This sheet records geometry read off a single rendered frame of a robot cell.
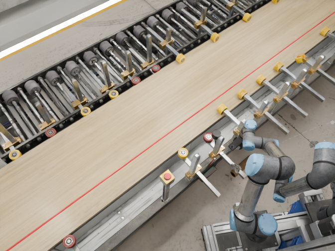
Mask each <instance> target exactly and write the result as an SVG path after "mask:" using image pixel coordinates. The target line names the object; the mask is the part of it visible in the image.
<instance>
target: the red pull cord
mask: <svg viewBox="0 0 335 251"><path fill-rule="evenodd" d="M334 13H335V12H333V13H332V14H331V15H333V14H334ZM331 15H329V16H328V17H327V18H329V17H330V16H331ZM327 18H325V19H324V20H326V19H327ZM324 20H322V21H321V22H320V23H322V22H323V21H324ZM320 23H318V24H317V25H316V26H318V25H319V24H320ZM316 26H314V27H313V28H315V27H316ZM313 28H311V29H310V30H309V31H311V30H312V29H313ZM309 31H307V32H306V33H305V34H307V33H308V32H309ZM305 34H303V35H302V36H304V35H305ZM302 36H300V37H299V38H298V39H300V38H301V37H302ZM298 39H296V40H295V41H293V42H292V43H291V44H289V45H288V46H287V47H289V46H290V45H292V44H293V43H294V42H296V41H297V40H298ZM287 47H285V48H284V49H282V50H281V51H280V52H278V53H277V54H276V55H278V54H279V53H281V52H282V51H283V50H285V49H286V48H287ZM276 55H274V56H273V57H271V58H270V59H269V60H267V61H266V62H265V63H263V64H262V65H260V66H259V67H258V68H256V69H255V70H254V71H252V72H251V73H249V74H248V75H247V76H245V77H244V78H243V79H241V80H240V81H238V82H237V83H236V84H234V85H233V86H232V87H230V88H229V89H227V90H226V91H225V92H223V93H222V94H221V95H219V96H218V97H216V98H215V99H214V100H212V101H211V102H210V103H208V104H207V105H205V106H204V107H203V108H201V109H200V110H199V111H197V112H196V113H194V114H193V115H192V116H190V117H189V118H187V119H186V120H185V121H183V122H182V123H181V124H179V125H178V126H176V127H175V128H174V129H172V130H171V131H170V132H168V133H167V134H165V135H164V136H163V137H161V138H160V139H159V140H157V141H156V142H154V143H153V144H152V145H150V146H149V147H148V148H146V149H145V150H143V151H142V152H141V153H139V154H138V155H137V156H135V157H134V158H132V159H131V160H130V161H128V162H127V163H126V164H124V165H123V166H121V167H120V168H119V169H117V170H116V171H115V172H113V173H112V174H110V175H109V176H108V177H106V178H105V179H104V180H102V181H101V182H99V183H98V184H97V185H95V186H94V187H93V188H91V189H90V190H88V191H87V192H86V193H84V194H83V195H81V196H80V197H79V198H77V199H76V200H75V201H73V202H72V203H70V204H69V205H68V206H66V207H65V208H64V209H62V210H61V211H59V212H58V213H57V214H55V215H54V216H53V217H51V218H50V219H48V220H47V221H46V222H44V223H43V224H42V225H40V226H39V227H37V228H36V229H35V230H33V231H32V232H31V233H29V234H28V235H26V236H25V237H24V238H22V239H21V240H20V241H18V242H17V243H15V244H14V245H13V246H11V247H10V248H8V249H7V250H6V251H9V250H10V249H12V248H13V247H14V246H16V245H17V244H19V243H20V242H22V241H23V240H24V239H26V238H27V237H28V236H30V235H31V234H32V233H34V232H35V231H37V230H38V229H39V228H41V227H42V226H43V225H45V224H46V223H48V222H49V221H50V220H52V219H53V218H54V217H56V216H57V215H59V214H60V213H61V212H63V211H64V210H65V209H67V208H68V207H69V206H71V205H72V204H74V203H75V202H76V201H78V200H79V199H80V198H82V197H83V196H85V195H86V194H87V193H89V192H90V191H91V190H93V189H94V188H95V187H97V186H98V185H100V184H101V183H102V182H104V181H105V180H106V179H108V178H109V177H111V176H112V175H113V174H115V173H116V172H117V171H119V170H120V169H122V168H123V167H124V166H126V165H127V164H128V163H130V162H131V161H132V160H134V159H135V158H137V157H138V156H139V155H141V154H142V153H143V152H145V151H146V150H148V149H149V148H150V147H152V146H153V145H154V144H156V143H157V142H158V141H160V140H161V139H163V138H164V137H165V136H167V135H168V134H169V133H171V132H172V131H174V130H175V129H176V128H178V127H179V126H180V125H182V124H183V123H185V122H186V121H187V120H189V119H190V118H191V117H193V116H194V115H196V114H197V113H198V112H200V111H201V110H202V109H204V108H205V107H207V106H208V105H209V104H211V103H212V102H213V101H215V100H216V99H218V98H219V97H220V96H222V95H223V94H224V93H226V92H227V91H229V90H230V89H231V88H233V87H234V86H235V85H237V84H238V83H239V82H241V81H242V80H244V79H245V78H246V77H248V76H249V75H250V74H252V73H253V72H255V71H256V70H257V69H259V68H260V67H261V66H263V65H264V64H266V63H267V62H268V61H270V60H271V59H272V58H274V57H275V56H276Z"/></svg>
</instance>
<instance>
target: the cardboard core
mask: <svg viewBox="0 0 335 251"><path fill-rule="evenodd" d="M249 156H250V155H249ZM249 156H247V157H246V158H245V159H244V160H243V161H242V162H241V163H239V165H240V166H241V168H242V171H243V170H244V169H245V166H246V162H247V160H248V158H249ZM230 173H231V175H232V176H233V177H236V176H237V175H238V174H237V173H236V172H235V171H234V170H231V171H230Z"/></svg>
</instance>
